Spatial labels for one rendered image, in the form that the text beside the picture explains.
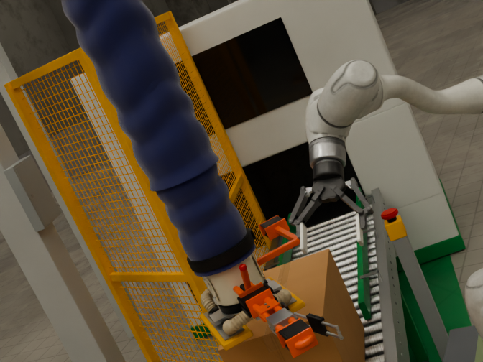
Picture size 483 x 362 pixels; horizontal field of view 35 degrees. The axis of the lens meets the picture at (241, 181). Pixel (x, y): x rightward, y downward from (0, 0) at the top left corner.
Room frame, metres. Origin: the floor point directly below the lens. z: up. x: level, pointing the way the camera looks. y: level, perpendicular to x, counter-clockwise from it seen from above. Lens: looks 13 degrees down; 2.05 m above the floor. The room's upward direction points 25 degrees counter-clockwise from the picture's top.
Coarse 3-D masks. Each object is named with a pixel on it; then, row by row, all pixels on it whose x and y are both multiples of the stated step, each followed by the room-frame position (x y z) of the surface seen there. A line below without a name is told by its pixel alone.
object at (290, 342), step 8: (296, 320) 1.84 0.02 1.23; (288, 328) 1.82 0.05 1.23; (296, 328) 1.80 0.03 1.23; (304, 328) 1.78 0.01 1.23; (280, 336) 1.83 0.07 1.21; (288, 336) 1.78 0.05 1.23; (296, 336) 1.76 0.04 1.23; (304, 336) 1.76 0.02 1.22; (288, 344) 1.76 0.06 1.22; (312, 344) 1.77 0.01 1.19; (296, 352) 1.76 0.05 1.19
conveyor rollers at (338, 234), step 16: (320, 224) 4.55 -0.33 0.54; (336, 224) 4.43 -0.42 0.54; (352, 224) 4.32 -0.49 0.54; (368, 224) 4.20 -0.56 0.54; (320, 240) 4.28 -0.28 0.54; (336, 240) 4.17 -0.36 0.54; (352, 240) 4.06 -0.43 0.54; (368, 240) 3.95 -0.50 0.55; (304, 256) 4.13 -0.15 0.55; (336, 256) 3.91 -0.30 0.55; (352, 256) 3.81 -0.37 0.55; (368, 256) 3.77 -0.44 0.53; (352, 272) 3.63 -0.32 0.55; (352, 288) 3.45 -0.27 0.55; (368, 320) 3.08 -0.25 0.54; (368, 336) 2.92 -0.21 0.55; (368, 352) 2.82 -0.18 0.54
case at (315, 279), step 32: (320, 256) 2.95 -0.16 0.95; (288, 288) 2.78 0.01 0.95; (320, 288) 2.65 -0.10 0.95; (256, 320) 2.62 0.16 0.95; (352, 320) 2.84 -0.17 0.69; (224, 352) 2.51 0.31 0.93; (256, 352) 2.49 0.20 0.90; (288, 352) 2.46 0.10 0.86; (320, 352) 2.43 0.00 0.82; (352, 352) 2.61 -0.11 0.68
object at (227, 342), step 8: (208, 320) 2.43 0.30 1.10; (224, 320) 2.30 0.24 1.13; (208, 328) 2.39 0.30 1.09; (216, 328) 2.33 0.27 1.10; (248, 328) 2.24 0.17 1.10; (216, 336) 2.29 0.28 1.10; (224, 336) 2.25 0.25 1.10; (232, 336) 2.23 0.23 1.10; (240, 336) 2.21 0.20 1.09; (248, 336) 2.21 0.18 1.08; (224, 344) 2.20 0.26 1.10; (232, 344) 2.20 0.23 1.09
